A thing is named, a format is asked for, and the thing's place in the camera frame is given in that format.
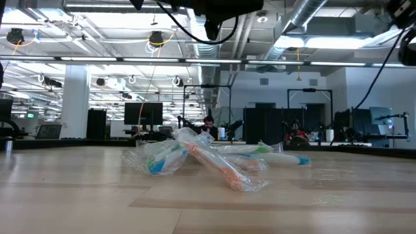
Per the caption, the black cabinet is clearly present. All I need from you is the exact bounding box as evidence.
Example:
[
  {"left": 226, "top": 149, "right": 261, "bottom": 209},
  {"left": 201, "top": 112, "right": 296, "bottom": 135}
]
[{"left": 86, "top": 109, "right": 107, "bottom": 140}]

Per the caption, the black gantry frame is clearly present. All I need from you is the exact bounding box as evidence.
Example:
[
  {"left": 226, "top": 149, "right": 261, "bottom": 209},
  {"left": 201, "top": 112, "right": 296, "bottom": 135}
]
[
  {"left": 182, "top": 84, "right": 232, "bottom": 137},
  {"left": 287, "top": 87, "right": 334, "bottom": 131}
]

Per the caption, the black computer monitor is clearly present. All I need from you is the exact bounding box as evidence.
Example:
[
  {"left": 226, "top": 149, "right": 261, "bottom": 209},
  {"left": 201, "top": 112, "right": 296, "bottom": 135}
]
[
  {"left": 333, "top": 109, "right": 371, "bottom": 137},
  {"left": 123, "top": 102, "right": 164, "bottom": 126},
  {"left": 0, "top": 98, "right": 14, "bottom": 124}
]

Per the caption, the black partition wall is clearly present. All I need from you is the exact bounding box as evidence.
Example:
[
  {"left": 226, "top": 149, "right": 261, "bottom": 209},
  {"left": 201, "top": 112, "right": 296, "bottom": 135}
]
[{"left": 242, "top": 103, "right": 326, "bottom": 146}]

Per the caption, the smooth silver ventilation duct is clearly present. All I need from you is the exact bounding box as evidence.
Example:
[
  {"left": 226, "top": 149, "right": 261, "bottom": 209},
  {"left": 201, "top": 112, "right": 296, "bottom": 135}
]
[{"left": 265, "top": 0, "right": 329, "bottom": 61}]

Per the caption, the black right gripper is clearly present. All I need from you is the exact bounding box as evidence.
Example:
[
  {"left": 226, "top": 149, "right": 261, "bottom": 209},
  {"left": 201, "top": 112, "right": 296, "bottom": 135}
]
[{"left": 385, "top": 0, "right": 416, "bottom": 30}]

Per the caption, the long ceiling light bar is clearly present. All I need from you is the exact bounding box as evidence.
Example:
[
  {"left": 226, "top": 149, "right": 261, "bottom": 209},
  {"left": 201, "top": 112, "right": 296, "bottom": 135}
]
[{"left": 0, "top": 55, "right": 416, "bottom": 68}]

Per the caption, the grey metal post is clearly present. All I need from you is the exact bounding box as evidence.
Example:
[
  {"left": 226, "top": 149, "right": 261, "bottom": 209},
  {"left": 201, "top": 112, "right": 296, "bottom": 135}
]
[{"left": 4, "top": 136, "right": 14, "bottom": 156}]

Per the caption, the black boom stand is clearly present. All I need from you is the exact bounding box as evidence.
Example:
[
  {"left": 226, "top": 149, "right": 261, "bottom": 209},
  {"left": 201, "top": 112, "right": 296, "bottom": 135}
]
[{"left": 373, "top": 111, "right": 411, "bottom": 141}]

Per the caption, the black ceiling camera yellow cable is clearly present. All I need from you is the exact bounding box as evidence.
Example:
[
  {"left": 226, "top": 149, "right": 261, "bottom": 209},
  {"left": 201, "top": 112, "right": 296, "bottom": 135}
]
[
  {"left": 6, "top": 27, "right": 25, "bottom": 46},
  {"left": 148, "top": 31, "right": 165, "bottom": 49}
]

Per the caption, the ribbed silver ventilation duct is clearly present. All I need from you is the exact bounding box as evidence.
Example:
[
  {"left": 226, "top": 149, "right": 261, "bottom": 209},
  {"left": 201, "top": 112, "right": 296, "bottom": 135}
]
[{"left": 185, "top": 0, "right": 222, "bottom": 105}]

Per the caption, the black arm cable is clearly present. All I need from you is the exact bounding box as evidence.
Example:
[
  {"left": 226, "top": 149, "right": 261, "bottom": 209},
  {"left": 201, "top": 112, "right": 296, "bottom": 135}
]
[
  {"left": 155, "top": 0, "right": 241, "bottom": 46},
  {"left": 354, "top": 29, "right": 406, "bottom": 110}
]

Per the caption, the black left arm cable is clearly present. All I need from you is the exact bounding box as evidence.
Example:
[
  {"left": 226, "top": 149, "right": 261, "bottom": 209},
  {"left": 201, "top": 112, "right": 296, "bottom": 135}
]
[{"left": 155, "top": 0, "right": 241, "bottom": 46}]

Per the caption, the yellow hanging cord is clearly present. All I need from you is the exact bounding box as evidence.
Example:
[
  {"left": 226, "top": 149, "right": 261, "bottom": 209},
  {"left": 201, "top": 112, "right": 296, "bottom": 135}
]
[{"left": 295, "top": 48, "right": 302, "bottom": 82}]

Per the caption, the white round column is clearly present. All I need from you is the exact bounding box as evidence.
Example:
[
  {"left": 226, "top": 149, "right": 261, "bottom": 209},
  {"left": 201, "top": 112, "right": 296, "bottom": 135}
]
[{"left": 60, "top": 64, "right": 91, "bottom": 140}]

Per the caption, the orange wrapped toothbrush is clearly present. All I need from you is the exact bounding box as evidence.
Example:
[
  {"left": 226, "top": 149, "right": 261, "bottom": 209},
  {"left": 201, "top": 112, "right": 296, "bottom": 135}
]
[
  {"left": 226, "top": 154, "right": 270, "bottom": 173},
  {"left": 174, "top": 127, "right": 269, "bottom": 192}
]

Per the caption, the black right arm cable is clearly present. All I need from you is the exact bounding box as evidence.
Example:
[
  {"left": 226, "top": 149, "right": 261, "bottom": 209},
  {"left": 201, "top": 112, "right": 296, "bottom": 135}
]
[{"left": 354, "top": 29, "right": 406, "bottom": 110}]

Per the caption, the white green-tipped toothbrush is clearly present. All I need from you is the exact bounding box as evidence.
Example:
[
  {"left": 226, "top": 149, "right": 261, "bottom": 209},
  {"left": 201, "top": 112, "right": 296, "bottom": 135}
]
[{"left": 214, "top": 141, "right": 283, "bottom": 156}]

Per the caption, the grey blue monitor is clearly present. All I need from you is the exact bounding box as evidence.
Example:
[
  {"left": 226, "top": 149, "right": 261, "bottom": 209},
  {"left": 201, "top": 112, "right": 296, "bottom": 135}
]
[{"left": 369, "top": 106, "right": 394, "bottom": 136}]

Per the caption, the black aluminium table frame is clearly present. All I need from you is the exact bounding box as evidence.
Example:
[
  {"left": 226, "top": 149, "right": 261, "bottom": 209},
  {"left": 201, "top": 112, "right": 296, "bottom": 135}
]
[{"left": 0, "top": 136, "right": 416, "bottom": 160}]

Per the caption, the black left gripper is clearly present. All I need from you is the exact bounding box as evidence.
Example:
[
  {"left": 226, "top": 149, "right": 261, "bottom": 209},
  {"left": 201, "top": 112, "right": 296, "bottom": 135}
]
[{"left": 171, "top": 0, "right": 265, "bottom": 42}]

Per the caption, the person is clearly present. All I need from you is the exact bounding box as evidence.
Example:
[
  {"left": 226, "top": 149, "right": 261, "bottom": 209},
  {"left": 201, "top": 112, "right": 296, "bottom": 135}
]
[
  {"left": 194, "top": 116, "right": 219, "bottom": 141},
  {"left": 285, "top": 120, "right": 311, "bottom": 146}
]

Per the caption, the green toothbrush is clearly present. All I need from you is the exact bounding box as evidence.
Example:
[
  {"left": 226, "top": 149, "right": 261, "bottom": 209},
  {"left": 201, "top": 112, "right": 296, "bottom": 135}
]
[{"left": 122, "top": 139, "right": 183, "bottom": 176}]

